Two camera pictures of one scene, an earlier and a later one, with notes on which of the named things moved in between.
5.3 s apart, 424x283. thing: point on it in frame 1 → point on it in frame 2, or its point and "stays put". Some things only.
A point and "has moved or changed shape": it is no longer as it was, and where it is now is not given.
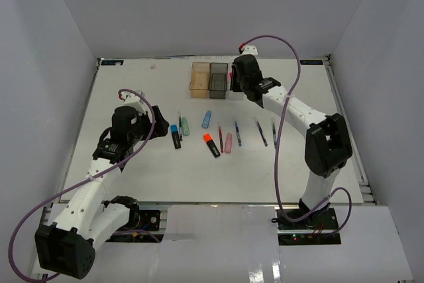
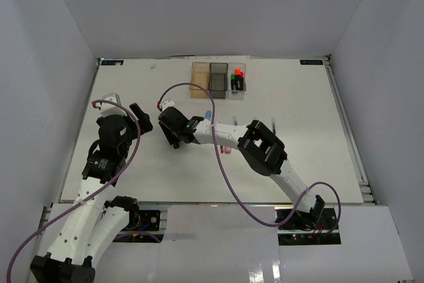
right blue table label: (311, 62) stays put
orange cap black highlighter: (208, 139) has moved or changed shape
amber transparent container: (200, 80) stays put
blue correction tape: (205, 122) stays put
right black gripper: (234, 87) → (171, 139)
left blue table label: (112, 63) stays put
